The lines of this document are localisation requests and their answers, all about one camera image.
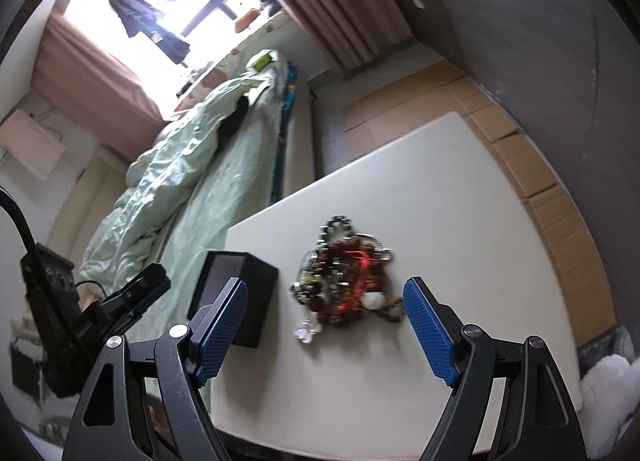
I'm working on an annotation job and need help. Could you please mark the black jewelry box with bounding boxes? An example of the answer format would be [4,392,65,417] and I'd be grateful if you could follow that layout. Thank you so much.
[185,249,279,350]

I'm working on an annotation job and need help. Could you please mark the pile of mixed jewelry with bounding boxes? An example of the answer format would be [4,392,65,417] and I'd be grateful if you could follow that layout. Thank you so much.
[288,215,405,344]

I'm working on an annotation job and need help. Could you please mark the light green duvet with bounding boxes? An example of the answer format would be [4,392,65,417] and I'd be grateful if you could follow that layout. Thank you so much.
[79,77,269,289]

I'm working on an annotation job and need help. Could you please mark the beige padded headboard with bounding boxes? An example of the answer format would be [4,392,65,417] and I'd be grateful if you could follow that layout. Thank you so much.
[47,146,128,266]

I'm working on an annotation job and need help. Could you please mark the bed with green sheet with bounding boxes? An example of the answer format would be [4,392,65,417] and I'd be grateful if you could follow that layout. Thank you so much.
[74,47,314,392]

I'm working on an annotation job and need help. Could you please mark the beige hanging towel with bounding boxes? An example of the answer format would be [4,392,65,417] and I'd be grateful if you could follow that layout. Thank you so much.
[1,109,66,181]

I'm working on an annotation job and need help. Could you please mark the black garment on bed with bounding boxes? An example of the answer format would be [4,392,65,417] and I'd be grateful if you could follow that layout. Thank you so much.
[218,96,250,147]

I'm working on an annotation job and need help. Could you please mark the cardboard floor sheets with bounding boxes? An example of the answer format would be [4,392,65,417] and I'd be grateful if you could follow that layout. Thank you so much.
[341,60,617,346]

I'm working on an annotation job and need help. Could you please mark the left pink curtain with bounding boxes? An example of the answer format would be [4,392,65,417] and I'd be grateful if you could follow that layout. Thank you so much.
[32,12,166,161]

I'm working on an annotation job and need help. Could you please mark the green tissue box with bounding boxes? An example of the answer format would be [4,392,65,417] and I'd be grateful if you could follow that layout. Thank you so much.
[247,49,272,73]

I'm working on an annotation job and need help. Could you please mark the orange plush toy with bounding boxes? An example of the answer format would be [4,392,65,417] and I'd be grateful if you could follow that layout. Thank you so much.
[234,8,262,33]

